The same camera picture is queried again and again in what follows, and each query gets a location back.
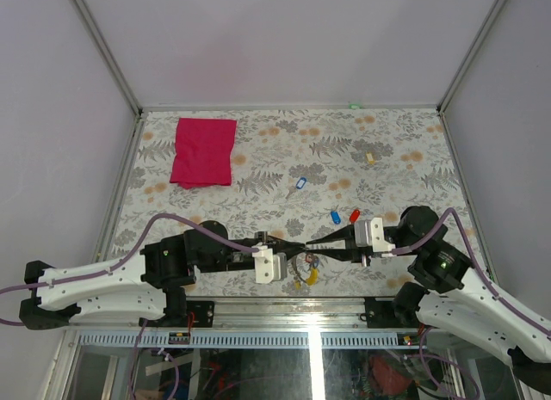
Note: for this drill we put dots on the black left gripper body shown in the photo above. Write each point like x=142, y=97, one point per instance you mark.
x=238, y=261

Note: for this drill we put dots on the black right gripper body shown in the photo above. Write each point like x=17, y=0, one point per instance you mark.
x=362, y=251

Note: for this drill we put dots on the loose yellow tag key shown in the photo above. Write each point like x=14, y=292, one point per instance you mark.
x=369, y=157

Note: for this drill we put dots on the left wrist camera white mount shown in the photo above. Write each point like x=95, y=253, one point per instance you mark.
x=269, y=266

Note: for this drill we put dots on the aluminium enclosure frame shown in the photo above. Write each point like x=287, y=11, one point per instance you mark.
x=295, y=54

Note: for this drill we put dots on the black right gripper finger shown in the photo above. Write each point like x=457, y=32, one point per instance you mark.
x=345, y=234
x=342, y=255

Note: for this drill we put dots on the grey keyring with yellow handle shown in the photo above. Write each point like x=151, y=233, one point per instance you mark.
x=298, y=263

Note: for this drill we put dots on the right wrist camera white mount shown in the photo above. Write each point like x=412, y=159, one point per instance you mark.
x=370, y=233

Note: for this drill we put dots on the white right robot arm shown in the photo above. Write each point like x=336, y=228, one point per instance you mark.
x=450, y=291

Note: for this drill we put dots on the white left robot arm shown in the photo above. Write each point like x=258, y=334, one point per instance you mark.
x=148, y=287

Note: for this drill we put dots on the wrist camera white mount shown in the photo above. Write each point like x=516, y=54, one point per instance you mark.
x=269, y=266
x=370, y=233

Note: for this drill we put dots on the metal front rail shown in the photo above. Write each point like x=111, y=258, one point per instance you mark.
x=267, y=323

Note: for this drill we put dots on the pink folded cloth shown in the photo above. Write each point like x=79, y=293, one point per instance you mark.
x=203, y=152

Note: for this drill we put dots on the loose red tag key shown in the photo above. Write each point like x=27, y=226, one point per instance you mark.
x=354, y=216

